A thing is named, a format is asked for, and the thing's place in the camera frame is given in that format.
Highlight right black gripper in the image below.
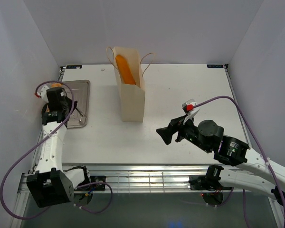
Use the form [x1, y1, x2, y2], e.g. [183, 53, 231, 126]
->
[156, 113, 211, 153]

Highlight beige paper bag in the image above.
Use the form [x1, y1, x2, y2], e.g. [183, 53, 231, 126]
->
[106, 47, 154, 123]

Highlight long orange bread loaf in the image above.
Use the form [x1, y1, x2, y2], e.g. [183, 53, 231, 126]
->
[115, 55, 136, 85]

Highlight metal tongs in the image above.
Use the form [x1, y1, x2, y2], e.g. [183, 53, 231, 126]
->
[76, 107, 86, 122]

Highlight small round bun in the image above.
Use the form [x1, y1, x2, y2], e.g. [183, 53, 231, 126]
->
[51, 83, 62, 88]

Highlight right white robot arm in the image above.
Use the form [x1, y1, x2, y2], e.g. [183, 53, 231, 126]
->
[156, 116, 285, 205]

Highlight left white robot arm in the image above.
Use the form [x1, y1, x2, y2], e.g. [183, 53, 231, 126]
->
[26, 83, 91, 208]

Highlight metal tray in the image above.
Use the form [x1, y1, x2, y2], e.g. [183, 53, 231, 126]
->
[64, 80, 90, 129]

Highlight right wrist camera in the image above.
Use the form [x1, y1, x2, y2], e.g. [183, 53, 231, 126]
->
[182, 99, 200, 124]

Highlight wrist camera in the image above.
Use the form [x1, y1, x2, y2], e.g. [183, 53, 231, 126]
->
[182, 99, 200, 124]
[35, 85, 49, 101]

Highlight aluminium frame rail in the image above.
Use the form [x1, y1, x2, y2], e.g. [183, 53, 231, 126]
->
[19, 163, 276, 194]

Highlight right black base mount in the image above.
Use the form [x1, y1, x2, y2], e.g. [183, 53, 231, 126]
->
[188, 175, 231, 191]

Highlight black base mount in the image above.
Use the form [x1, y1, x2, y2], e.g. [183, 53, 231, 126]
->
[188, 175, 231, 191]
[90, 176, 106, 191]

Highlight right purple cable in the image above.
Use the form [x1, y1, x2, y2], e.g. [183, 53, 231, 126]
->
[193, 95, 285, 228]

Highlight purple cable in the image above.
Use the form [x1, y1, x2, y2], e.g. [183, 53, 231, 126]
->
[1, 81, 114, 219]
[193, 95, 285, 228]

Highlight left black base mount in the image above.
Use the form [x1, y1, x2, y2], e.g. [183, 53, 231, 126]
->
[90, 176, 106, 191]

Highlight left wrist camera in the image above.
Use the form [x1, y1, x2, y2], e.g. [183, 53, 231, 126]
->
[35, 85, 49, 101]

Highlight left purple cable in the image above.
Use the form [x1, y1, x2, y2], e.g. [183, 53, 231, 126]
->
[1, 81, 114, 219]

